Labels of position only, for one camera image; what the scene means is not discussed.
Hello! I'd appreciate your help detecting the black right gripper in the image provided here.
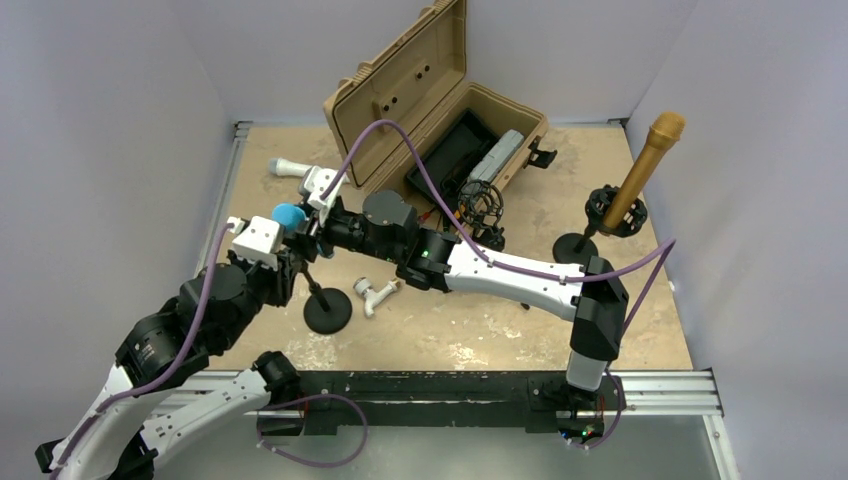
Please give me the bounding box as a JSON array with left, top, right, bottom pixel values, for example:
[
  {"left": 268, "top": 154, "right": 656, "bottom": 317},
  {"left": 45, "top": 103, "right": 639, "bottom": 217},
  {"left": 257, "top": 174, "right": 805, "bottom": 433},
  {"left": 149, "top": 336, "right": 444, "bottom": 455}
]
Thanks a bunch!
[{"left": 281, "top": 198, "right": 401, "bottom": 264}]

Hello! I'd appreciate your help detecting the blue microphone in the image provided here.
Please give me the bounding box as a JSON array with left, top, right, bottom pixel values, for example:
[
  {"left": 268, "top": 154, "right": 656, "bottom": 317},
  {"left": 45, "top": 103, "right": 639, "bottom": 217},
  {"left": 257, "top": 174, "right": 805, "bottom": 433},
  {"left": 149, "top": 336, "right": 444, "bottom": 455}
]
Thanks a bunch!
[{"left": 271, "top": 203, "right": 307, "bottom": 233}]

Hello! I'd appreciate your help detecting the black round-base clip stand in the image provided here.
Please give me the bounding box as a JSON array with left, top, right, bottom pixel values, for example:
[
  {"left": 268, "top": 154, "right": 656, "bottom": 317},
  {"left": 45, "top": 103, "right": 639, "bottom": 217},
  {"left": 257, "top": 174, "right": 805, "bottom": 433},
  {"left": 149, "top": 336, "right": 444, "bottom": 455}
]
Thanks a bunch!
[{"left": 299, "top": 262, "right": 353, "bottom": 335}]

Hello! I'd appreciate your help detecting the white mesh-head microphone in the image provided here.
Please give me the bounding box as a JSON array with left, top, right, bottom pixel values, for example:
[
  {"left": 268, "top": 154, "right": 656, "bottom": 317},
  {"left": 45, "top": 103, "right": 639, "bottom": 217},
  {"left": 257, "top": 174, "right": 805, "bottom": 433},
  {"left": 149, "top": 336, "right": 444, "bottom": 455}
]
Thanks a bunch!
[{"left": 268, "top": 157, "right": 314, "bottom": 178}]

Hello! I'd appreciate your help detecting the black tripod shock mount stand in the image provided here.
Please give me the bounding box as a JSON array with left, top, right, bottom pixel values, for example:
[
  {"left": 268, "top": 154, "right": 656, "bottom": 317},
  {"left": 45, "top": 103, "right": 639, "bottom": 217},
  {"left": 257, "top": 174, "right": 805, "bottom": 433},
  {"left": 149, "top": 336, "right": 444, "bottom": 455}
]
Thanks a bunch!
[{"left": 458, "top": 181, "right": 506, "bottom": 252}]

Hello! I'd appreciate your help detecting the black round-base shock mount stand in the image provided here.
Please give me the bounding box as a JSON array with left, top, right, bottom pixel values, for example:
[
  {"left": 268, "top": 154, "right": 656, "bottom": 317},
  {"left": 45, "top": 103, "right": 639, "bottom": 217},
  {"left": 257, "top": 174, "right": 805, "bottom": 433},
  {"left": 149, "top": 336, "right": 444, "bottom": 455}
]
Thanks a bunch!
[{"left": 552, "top": 185, "right": 648, "bottom": 264}]

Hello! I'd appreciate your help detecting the gold microphone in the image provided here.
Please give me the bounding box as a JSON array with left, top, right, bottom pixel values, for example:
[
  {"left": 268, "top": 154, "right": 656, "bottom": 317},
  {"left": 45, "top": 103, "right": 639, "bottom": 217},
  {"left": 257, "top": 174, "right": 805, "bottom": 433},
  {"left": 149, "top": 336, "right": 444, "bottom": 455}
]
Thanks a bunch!
[{"left": 603, "top": 111, "right": 686, "bottom": 229}]

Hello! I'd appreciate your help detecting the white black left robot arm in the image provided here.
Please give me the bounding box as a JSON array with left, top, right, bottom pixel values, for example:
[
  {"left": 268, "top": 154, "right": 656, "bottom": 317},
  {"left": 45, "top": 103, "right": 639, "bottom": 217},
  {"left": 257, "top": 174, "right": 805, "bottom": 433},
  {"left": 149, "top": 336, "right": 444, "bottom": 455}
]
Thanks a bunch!
[{"left": 35, "top": 251, "right": 304, "bottom": 479}]

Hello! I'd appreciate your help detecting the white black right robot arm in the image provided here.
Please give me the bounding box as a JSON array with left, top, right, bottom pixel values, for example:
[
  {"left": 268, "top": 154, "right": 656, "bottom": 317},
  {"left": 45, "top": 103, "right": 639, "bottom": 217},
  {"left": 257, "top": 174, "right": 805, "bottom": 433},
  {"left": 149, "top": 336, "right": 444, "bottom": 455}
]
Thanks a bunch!
[{"left": 274, "top": 191, "right": 629, "bottom": 407}]

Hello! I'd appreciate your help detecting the white plastic faucet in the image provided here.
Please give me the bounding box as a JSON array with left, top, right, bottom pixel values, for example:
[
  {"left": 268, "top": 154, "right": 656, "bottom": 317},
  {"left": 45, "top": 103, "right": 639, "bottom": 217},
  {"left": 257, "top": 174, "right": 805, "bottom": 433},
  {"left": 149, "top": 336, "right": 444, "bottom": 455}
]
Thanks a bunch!
[{"left": 353, "top": 277, "right": 401, "bottom": 318}]

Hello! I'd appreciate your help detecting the tan plastic tool case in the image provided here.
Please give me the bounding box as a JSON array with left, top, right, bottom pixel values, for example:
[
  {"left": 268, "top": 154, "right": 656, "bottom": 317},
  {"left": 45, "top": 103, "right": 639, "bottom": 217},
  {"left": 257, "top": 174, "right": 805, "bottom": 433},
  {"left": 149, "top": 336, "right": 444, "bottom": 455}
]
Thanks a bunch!
[{"left": 323, "top": 1, "right": 557, "bottom": 189}]

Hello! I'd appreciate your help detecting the black tool tray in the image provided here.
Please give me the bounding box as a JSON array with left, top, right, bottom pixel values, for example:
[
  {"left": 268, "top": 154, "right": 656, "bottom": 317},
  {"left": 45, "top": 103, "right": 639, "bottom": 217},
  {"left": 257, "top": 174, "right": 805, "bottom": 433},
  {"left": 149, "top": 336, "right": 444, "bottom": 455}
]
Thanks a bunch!
[{"left": 422, "top": 109, "right": 499, "bottom": 209}]

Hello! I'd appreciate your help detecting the grey plastic bit box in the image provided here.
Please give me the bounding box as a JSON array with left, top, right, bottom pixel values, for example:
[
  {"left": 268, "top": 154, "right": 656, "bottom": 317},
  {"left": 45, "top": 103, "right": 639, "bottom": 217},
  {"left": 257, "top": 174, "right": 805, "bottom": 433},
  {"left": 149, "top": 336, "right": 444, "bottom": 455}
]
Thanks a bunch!
[{"left": 467, "top": 129, "right": 525, "bottom": 183}]

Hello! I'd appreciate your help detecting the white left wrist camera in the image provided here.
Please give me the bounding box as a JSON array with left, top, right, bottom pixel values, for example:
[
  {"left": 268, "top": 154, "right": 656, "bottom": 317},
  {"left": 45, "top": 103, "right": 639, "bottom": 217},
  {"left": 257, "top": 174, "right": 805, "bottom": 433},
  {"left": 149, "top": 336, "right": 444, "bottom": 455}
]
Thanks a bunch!
[{"left": 226, "top": 216, "right": 284, "bottom": 272}]

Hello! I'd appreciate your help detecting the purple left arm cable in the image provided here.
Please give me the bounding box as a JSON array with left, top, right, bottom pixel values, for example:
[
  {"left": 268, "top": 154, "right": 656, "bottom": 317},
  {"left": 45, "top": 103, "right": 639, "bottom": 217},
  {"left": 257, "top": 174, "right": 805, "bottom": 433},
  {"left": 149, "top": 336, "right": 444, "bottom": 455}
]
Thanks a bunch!
[{"left": 49, "top": 221, "right": 236, "bottom": 480}]

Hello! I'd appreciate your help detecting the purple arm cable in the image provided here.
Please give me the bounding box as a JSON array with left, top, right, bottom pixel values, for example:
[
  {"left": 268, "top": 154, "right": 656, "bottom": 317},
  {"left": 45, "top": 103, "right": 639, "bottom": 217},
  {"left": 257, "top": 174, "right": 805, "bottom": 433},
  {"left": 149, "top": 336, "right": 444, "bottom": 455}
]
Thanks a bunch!
[
  {"left": 319, "top": 119, "right": 677, "bottom": 333},
  {"left": 49, "top": 221, "right": 236, "bottom": 480}
]

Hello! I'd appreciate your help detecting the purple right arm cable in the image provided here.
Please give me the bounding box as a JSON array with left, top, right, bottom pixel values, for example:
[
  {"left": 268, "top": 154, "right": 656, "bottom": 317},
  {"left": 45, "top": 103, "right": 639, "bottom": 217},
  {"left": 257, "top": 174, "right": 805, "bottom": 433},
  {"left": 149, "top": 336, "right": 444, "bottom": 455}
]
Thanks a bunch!
[{"left": 319, "top": 119, "right": 677, "bottom": 333}]

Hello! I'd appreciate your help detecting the black mounting base plate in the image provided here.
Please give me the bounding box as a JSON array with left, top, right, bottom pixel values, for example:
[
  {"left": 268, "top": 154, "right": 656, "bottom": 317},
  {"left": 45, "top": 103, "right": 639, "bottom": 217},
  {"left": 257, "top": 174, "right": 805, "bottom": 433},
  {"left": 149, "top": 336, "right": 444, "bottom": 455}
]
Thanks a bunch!
[{"left": 257, "top": 371, "right": 627, "bottom": 442}]

